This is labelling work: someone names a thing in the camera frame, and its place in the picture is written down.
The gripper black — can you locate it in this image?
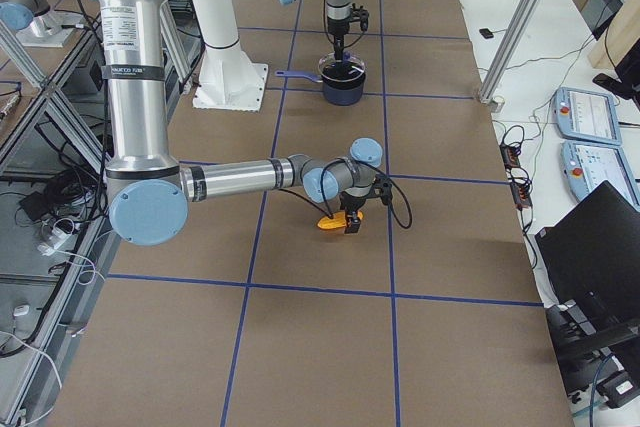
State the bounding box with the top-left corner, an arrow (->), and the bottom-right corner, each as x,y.
339,186 -> 371,234
327,19 -> 350,63

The yellow corn cob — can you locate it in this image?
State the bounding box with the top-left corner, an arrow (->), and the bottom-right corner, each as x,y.
317,211 -> 345,230

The glass pot lid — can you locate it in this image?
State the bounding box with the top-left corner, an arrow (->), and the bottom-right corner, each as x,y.
318,52 -> 366,82

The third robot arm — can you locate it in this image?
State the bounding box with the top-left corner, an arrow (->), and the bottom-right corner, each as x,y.
1,0 -> 85,48

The dark blue saucepan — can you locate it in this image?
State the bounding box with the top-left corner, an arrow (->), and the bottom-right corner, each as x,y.
275,64 -> 366,106

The small black device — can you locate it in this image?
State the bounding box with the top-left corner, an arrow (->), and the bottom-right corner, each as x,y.
479,28 -> 494,39

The orange black power strip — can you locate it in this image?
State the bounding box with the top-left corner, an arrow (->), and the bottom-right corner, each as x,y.
499,143 -> 533,211

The lower teach pendant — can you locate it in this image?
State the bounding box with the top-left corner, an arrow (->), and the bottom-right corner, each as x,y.
561,140 -> 639,208

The teach pendant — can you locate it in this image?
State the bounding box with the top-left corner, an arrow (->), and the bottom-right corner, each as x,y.
561,140 -> 639,208
552,87 -> 622,146

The black laptop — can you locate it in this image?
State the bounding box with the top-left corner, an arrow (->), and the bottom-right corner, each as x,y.
535,181 -> 639,318

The upper teach pendant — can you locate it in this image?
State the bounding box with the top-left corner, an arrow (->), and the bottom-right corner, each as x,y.
552,87 -> 622,146

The black monitor stand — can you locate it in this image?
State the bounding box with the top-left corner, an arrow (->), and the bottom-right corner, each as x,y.
546,294 -> 639,409

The black phone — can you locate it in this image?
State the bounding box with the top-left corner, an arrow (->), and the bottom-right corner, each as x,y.
592,73 -> 635,100

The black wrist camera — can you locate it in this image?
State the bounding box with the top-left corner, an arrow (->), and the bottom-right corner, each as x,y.
370,174 -> 393,207
349,3 -> 369,33

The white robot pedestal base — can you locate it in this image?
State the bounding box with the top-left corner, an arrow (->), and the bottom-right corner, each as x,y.
192,0 -> 268,112

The aluminium frame post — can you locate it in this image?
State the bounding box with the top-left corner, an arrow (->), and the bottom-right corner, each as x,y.
477,0 -> 541,113

